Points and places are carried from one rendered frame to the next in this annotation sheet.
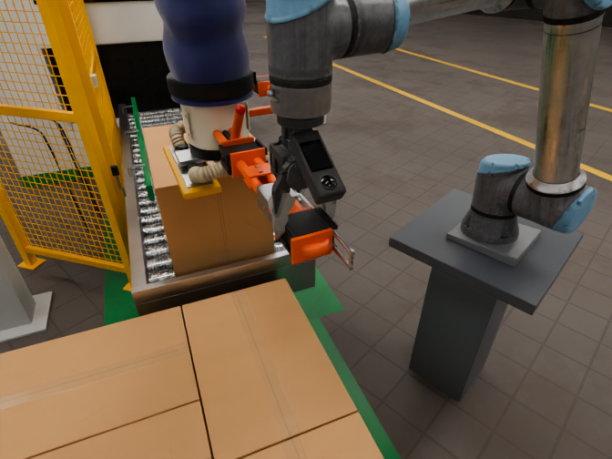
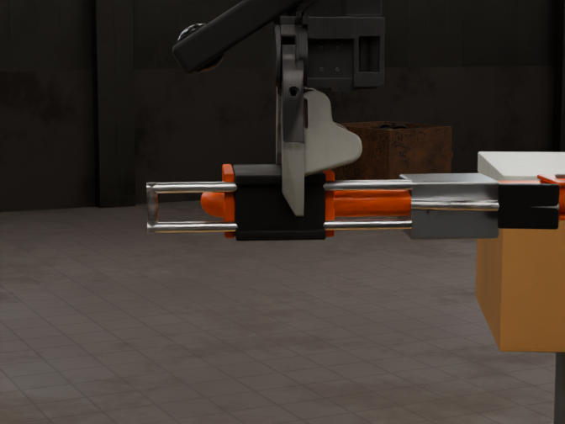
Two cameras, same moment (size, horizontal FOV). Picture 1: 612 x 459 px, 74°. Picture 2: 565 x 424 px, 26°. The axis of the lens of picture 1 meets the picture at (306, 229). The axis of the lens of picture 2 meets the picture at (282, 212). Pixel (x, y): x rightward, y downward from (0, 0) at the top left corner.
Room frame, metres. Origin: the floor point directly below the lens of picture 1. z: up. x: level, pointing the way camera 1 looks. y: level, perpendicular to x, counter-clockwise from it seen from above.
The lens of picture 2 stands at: (0.91, -0.89, 1.31)
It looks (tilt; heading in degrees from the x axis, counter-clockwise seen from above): 8 degrees down; 111
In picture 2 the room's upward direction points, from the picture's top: straight up
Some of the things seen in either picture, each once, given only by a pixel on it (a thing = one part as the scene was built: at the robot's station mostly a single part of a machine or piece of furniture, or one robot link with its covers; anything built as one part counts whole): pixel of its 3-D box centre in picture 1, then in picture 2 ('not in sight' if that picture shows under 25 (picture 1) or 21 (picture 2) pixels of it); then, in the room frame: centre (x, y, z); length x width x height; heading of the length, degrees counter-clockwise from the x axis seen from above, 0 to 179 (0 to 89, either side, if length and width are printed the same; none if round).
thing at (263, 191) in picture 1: (277, 199); (446, 205); (0.69, 0.06, 1.18); 0.07 x 0.07 x 0.04; 25
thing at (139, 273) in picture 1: (130, 176); not in sight; (2.14, 1.03, 0.50); 2.31 x 0.05 x 0.19; 22
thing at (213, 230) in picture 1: (206, 189); not in sight; (1.52, 0.43, 0.75); 0.60 x 0.40 x 0.40; 22
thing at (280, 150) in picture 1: (299, 147); (323, 15); (0.61, 0.01, 1.33); 0.09 x 0.08 x 0.12; 24
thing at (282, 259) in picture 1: (229, 272); not in sight; (1.18, 0.29, 0.58); 0.70 x 0.03 x 0.06; 112
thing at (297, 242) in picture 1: (302, 234); (276, 198); (0.57, 0.01, 1.19); 0.08 x 0.07 x 0.05; 25
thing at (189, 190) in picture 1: (188, 162); not in sight; (1.08, 0.34, 1.08); 0.34 x 0.10 x 0.05; 25
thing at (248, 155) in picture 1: (243, 156); not in sight; (0.89, 0.15, 1.19); 0.10 x 0.08 x 0.06; 115
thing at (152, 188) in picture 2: (316, 212); (353, 207); (0.64, -0.02, 1.19); 0.31 x 0.03 x 0.05; 25
